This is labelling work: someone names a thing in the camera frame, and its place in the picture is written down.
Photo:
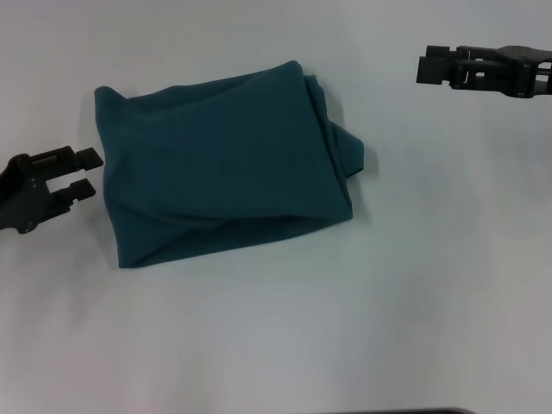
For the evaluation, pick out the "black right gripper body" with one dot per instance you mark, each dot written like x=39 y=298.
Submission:
x=535 y=73

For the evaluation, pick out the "teal blue printed t-shirt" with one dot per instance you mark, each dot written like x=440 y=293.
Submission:
x=224 y=172

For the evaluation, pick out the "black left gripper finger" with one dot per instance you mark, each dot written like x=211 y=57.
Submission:
x=77 y=192
x=73 y=157

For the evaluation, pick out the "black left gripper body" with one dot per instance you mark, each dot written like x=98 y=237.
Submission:
x=21 y=198

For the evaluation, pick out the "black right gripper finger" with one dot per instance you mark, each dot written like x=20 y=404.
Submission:
x=435 y=71
x=466 y=54

